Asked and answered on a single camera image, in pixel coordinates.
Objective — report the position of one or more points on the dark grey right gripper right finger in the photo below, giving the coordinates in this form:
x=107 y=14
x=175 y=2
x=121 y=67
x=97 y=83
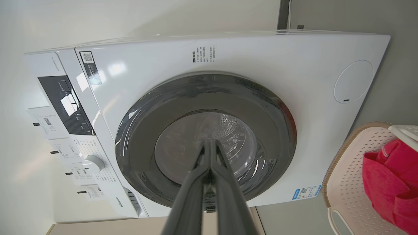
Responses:
x=232 y=205

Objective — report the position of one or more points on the round dark glass washer door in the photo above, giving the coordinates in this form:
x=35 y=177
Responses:
x=140 y=153

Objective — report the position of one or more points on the round white filter cover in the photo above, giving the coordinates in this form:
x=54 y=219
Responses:
x=353 y=81

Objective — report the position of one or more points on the black QR code sticker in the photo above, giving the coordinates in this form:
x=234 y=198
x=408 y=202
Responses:
x=90 y=68

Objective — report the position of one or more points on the black washer display panel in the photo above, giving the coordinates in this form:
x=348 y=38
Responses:
x=62 y=101

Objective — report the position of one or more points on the blue energy label sticker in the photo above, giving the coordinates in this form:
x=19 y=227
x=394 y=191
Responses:
x=307 y=192

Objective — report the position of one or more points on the white perforated laundry basket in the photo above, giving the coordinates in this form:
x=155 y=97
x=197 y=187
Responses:
x=346 y=182

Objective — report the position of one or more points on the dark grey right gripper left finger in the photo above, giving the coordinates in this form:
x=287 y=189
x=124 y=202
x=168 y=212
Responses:
x=187 y=202

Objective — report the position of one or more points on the white front-load washing machine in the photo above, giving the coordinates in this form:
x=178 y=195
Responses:
x=294 y=71

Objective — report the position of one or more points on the white washer dial knob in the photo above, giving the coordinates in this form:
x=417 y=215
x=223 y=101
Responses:
x=93 y=164

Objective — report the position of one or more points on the red garment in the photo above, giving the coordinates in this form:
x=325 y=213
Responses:
x=392 y=182

